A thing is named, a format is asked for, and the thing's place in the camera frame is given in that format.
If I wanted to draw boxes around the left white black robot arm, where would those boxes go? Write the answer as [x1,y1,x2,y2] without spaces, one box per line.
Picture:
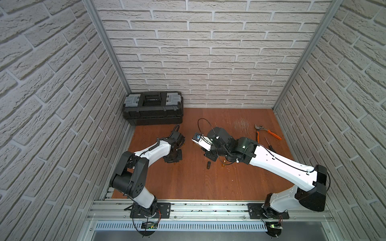
[110,125,185,217]

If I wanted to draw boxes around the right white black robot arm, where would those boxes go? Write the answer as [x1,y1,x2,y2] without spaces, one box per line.
[192,127,328,219]

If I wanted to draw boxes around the black plastic toolbox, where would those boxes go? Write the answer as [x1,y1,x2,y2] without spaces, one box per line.
[122,91,184,126]

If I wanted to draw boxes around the black orange screwdriver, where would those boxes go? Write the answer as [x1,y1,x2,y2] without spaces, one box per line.
[265,138,276,153]

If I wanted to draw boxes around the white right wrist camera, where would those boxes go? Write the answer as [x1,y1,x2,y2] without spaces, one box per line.
[192,133,213,151]

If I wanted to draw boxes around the orange handled pliers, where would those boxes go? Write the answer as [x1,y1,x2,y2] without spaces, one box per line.
[254,125,282,140]

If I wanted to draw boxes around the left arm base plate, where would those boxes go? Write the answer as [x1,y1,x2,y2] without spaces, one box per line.
[130,202,171,219]

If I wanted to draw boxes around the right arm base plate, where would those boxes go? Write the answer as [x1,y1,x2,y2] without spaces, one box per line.
[247,203,290,220]

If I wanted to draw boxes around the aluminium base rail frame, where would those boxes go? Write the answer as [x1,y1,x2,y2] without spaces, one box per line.
[78,199,343,241]

